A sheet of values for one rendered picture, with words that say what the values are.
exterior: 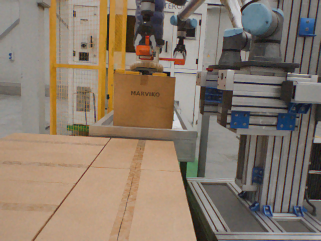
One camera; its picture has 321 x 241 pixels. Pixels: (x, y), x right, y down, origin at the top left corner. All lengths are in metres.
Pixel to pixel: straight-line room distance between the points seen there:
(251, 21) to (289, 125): 0.54
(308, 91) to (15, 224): 1.16
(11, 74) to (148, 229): 10.76
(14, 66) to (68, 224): 10.64
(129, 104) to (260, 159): 0.89
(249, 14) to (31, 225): 1.08
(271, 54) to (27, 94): 2.07
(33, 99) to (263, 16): 2.07
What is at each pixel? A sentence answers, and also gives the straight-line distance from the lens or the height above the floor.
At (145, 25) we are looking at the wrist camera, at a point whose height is 1.19.
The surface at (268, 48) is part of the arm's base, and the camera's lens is 1.43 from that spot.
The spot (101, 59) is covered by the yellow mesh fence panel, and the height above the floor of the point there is 1.06.
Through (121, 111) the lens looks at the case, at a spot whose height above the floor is 0.70.
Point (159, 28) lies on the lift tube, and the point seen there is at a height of 1.28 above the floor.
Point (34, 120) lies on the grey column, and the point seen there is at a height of 0.49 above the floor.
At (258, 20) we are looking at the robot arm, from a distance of 1.31.
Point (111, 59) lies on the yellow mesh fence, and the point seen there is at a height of 1.09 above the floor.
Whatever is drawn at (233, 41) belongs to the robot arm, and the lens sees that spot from 1.90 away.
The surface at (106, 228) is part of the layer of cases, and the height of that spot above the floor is 0.54.
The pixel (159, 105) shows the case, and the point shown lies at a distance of 1.95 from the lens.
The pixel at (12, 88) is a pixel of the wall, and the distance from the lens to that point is 11.27.
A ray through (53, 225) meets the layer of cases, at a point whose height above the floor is 0.54.
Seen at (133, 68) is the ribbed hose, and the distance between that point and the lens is 2.09.
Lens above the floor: 0.95
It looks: 10 degrees down
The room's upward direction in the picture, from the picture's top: 4 degrees clockwise
